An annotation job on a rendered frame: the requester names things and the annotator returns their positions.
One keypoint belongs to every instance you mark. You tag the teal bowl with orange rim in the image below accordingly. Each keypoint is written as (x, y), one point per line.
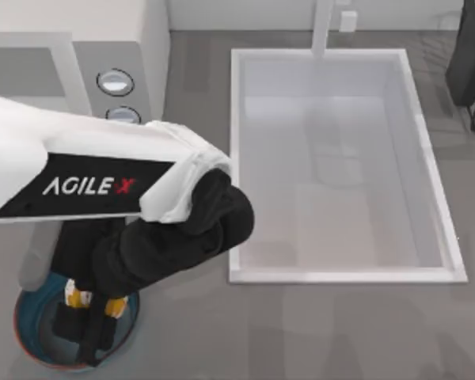
(31, 336)

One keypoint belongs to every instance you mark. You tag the small microwave knob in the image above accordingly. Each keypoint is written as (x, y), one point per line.
(123, 115)

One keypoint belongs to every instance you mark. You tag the large microwave knob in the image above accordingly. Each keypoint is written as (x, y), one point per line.
(115, 82)

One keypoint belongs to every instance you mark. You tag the pale microwave oven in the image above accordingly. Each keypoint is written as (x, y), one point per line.
(115, 51)

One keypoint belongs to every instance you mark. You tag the white sink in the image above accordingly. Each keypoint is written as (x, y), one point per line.
(340, 178)

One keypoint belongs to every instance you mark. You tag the tall white tap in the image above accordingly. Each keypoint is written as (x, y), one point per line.
(320, 27)

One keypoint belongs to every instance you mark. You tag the small white box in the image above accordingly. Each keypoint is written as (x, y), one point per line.
(348, 21)

